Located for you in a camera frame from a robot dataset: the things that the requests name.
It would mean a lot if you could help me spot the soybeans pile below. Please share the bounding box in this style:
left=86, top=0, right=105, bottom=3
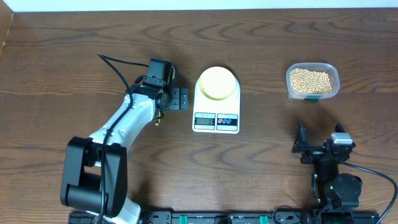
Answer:
left=290, top=68, right=333, bottom=94

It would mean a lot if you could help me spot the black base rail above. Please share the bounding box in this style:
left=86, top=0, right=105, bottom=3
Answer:
left=67, top=210, right=379, bottom=224

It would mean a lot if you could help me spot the cardboard box edge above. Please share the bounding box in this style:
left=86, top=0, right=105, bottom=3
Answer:
left=0, top=0, right=14, bottom=54

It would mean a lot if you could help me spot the clear plastic container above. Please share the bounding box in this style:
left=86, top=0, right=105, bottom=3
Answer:
left=286, top=63, right=340, bottom=101

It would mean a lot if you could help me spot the white digital kitchen scale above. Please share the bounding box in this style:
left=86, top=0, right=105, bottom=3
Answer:
left=192, top=78, right=241, bottom=134

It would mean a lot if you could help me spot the yellow bowl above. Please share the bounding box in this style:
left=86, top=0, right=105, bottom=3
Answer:
left=198, top=67, right=236, bottom=101

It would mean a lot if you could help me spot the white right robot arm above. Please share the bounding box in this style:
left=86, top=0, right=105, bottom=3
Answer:
left=292, top=123, right=362, bottom=223

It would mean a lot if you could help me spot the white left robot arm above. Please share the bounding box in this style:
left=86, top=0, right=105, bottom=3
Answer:
left=60, top=84, right=188, bottom=223

